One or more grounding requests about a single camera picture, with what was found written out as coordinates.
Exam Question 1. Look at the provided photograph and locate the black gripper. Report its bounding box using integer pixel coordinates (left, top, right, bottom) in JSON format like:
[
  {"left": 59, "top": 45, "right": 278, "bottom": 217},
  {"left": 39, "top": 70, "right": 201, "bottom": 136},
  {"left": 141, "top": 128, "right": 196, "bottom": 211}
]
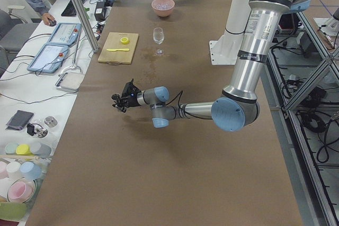
[{"left": 116, "top": 88, "right": 139, "bottom": 113}]

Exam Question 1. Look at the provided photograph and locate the steel cone jigger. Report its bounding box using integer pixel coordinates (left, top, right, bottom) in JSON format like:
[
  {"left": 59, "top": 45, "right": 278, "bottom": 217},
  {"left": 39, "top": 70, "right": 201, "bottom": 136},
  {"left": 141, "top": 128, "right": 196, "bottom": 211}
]
[{"left": 111, "top": 94, "right": 122, "bottom": 109}]

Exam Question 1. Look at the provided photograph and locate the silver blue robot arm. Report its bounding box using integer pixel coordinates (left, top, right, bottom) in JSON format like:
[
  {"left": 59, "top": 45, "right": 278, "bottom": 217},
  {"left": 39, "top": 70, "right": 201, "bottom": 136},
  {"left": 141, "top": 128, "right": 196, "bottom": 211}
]
[{"left": 112, "top": 0, "right": 310, "bottom": 131}]

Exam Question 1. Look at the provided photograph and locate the clear wine glass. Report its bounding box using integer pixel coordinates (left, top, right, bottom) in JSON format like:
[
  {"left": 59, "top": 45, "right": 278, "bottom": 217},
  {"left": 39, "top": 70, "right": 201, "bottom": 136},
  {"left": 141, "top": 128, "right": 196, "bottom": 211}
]
[{"left": 153, "top": 28, "right": 165, "bottom": 56}]

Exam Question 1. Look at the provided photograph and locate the clear ice cubes pile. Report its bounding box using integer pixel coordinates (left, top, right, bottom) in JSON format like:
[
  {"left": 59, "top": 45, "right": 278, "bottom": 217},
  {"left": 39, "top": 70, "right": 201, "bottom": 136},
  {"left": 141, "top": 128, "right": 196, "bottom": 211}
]
[{"left": 155, "top": 3, "right": 172, "bottom": 11}]

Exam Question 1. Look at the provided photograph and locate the yellow plastic knife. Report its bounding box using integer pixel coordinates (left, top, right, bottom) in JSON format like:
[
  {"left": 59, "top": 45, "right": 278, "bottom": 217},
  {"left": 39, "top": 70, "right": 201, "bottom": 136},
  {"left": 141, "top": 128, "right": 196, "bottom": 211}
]
[{"left": 106, "top": 48, "right": 130, "bottom": 52}]

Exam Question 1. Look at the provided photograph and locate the metal tray with white cloth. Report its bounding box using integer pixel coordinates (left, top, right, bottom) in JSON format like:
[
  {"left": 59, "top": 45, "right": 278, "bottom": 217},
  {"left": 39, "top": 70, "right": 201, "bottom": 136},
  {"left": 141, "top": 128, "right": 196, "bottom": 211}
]
[{"left": 55, "top": 72, "right": 84, "bottom": 93}]

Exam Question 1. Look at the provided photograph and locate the yellow lemon slice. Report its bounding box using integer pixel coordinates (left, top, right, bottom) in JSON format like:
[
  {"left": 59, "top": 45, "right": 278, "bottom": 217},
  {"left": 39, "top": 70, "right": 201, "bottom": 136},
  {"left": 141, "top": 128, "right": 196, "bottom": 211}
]
[{"left": 120, "top": 37, "right": 130, "bottom": 44}]

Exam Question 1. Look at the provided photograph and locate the bamboo cutting board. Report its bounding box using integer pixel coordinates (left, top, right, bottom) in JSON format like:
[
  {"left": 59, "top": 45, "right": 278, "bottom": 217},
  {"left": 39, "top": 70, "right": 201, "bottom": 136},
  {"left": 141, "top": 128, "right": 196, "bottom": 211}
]
[{"left": 98, "top": 32, "right": 139, "bottom": 65}]

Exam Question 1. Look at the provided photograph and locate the small steel cup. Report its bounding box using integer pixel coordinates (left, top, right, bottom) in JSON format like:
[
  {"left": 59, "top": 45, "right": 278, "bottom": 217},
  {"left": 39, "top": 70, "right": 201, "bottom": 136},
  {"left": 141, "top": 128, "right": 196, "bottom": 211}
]
[{"left": 44, "top": 116, "right": 58, "bottom": 128}]

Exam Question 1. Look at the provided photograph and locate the lower teach pendant tablet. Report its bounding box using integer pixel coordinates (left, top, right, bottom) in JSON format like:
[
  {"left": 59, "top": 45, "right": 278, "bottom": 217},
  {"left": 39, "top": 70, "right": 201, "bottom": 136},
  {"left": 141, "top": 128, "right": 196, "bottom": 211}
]
[{"left": 27, "top": 43, "right": 69, "bottom": 74}]

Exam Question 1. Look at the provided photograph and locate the teach pendant tablet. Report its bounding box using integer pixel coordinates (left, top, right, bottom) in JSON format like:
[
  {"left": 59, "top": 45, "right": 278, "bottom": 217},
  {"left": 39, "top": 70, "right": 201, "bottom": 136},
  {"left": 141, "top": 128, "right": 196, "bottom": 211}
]
[
  {"left": 27, "top": 43, "right": 69, "bottom": 74},
  {"left": 48, "top": 23, "right": 81, "bottom": 46}
]

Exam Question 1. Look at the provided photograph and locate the upper teach pendant tablet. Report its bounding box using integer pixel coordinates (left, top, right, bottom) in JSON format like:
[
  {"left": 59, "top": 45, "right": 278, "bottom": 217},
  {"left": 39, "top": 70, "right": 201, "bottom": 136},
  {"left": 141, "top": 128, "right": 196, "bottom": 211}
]
[{"left": 48, "top": 23, "right": 81, "bottom": 46}]

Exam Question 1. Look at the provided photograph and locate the grey cup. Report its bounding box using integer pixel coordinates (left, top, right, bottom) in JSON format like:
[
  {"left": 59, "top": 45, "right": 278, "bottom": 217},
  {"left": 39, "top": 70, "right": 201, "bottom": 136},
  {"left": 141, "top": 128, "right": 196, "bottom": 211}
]
[{"left": 29, "top": 142, "right": 52, "bottom": 159}]

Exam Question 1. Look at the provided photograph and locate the black power adapter box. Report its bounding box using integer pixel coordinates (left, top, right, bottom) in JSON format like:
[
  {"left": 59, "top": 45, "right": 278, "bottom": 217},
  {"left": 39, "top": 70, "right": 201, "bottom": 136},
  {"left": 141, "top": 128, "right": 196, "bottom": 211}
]
[{"left": 94, "top": 1, "right": 107, "bottom": 22}]

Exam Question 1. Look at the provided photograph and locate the pink bowl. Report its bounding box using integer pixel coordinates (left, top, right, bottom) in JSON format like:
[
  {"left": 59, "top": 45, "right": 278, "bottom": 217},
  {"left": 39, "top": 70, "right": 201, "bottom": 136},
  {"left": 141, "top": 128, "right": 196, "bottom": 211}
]
[{"left": 151, "top": 0, "right": 175, "bottom": 17}]

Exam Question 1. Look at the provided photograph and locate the grey folded cloth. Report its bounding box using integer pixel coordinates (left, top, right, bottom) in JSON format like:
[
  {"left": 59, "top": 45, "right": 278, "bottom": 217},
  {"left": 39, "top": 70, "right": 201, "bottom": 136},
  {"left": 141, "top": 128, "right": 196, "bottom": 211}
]
[{"left": 6, "top": 110, "right": 34, "bottom": 130}]

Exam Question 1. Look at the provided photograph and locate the black computer mouse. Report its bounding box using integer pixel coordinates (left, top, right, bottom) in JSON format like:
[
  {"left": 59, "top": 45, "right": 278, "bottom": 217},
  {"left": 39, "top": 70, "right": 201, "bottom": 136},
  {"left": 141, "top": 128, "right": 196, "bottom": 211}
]
[{"left": 49, "top": 20, "right": 57, "bottom": 26}]

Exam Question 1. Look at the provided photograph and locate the black keyboard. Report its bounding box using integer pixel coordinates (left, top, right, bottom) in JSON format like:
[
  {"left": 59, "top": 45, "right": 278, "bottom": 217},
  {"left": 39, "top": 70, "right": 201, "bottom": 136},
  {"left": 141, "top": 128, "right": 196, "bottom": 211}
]
[{"left": 60, "top": 0, "right": 89, "bottom": 17}]

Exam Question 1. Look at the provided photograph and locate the yellow cup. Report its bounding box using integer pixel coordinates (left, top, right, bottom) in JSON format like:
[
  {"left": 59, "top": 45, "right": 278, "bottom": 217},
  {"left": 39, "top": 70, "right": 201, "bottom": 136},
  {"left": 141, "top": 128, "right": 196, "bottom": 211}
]
[{"left": 15, "top": 144, "right": 32, "bottom": 156}]

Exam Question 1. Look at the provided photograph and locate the light blue cup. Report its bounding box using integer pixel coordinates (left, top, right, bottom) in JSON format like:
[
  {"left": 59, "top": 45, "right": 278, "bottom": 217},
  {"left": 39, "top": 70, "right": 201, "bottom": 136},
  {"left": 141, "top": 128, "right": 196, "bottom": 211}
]
[{"left": 20, "top": 161, "right": 42, "bottom": 180}]

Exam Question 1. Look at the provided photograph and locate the mint green cup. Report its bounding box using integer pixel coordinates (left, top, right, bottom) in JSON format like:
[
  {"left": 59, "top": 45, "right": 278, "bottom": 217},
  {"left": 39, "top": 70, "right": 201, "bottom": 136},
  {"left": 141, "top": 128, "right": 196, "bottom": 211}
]
[{"left": 5, "top": 142, "right": 19, "bottom": 155}]

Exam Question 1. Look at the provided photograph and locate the white cup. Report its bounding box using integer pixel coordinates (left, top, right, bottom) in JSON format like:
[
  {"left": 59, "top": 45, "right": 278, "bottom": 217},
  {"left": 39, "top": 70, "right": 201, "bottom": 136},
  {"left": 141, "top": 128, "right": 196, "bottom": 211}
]
[{"left": 6, "top": 161, "right": 23, "bottom": 180}]

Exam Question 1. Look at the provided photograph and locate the grey office chair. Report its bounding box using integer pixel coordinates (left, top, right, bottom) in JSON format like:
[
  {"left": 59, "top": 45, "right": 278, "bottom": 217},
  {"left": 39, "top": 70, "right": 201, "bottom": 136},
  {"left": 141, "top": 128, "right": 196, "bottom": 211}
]
[{"left": 1, "top": 5, "right": 39, "bottom": 76}]

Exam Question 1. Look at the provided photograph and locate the pink cup in bowl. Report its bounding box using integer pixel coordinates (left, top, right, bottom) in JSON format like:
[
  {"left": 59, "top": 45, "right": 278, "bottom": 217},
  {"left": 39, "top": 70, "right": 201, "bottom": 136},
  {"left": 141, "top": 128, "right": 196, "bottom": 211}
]
[{"left": 7, "top": 180, "right": 35, "bottom": 203}]

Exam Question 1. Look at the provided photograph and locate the pink cup on rack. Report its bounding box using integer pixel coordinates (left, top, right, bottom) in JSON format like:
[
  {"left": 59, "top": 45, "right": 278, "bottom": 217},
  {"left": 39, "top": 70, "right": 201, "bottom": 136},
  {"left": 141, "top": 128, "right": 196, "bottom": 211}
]
[{"left": 0, "top": 161, "right": 8, "bottom": 179}]

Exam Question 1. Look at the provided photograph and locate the green bowl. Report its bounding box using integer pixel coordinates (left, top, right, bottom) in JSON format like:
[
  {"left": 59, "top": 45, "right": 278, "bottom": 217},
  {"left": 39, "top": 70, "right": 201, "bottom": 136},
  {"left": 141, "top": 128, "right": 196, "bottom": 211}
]
[{"left": 0, "top": 202, "right": 28, "bottom": 221}]

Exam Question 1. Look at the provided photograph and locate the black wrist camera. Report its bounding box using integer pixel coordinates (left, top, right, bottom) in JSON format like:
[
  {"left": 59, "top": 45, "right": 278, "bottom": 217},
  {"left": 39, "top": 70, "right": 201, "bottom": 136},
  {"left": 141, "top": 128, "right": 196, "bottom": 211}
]
[{"left": 122, "top": 79, "right": 141, "bottom": 96}]

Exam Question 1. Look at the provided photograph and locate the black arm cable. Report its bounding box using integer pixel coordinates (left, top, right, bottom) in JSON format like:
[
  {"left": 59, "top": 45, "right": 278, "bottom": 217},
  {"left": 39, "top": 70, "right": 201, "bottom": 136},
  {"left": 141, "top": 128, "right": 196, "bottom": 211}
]
[{"left": 164, "top": 90, "right": 212, "bottom": 120}]

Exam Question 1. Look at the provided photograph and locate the aluminium frame post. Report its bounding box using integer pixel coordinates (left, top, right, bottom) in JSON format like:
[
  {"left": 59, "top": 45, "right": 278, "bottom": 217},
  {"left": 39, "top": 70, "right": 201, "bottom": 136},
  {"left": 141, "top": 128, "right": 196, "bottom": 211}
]
[{"left": 71, "top": 0, "right": 99, "bottom": 53}]

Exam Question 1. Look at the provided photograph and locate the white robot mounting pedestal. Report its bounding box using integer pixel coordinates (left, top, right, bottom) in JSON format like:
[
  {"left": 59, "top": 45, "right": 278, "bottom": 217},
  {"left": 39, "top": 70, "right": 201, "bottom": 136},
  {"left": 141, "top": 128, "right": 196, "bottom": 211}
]
[{"left": 209, "top": 0, "right": 251, "bottom": 65}]

